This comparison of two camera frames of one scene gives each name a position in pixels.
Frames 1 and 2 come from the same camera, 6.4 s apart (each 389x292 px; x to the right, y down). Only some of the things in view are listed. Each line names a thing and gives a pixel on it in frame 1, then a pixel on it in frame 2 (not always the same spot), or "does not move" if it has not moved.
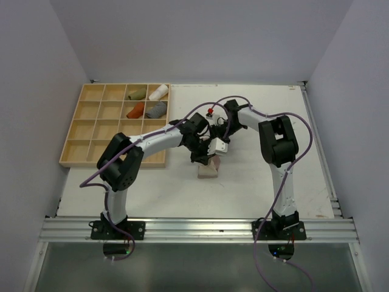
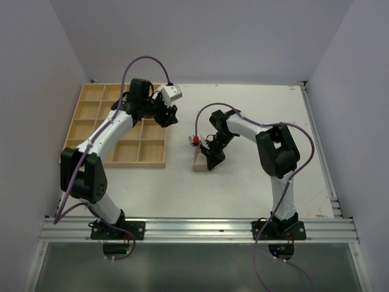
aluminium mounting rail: (332, 229) does not move
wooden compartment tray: (105, 109) does not move
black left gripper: (202, 157) -> (165, 120)
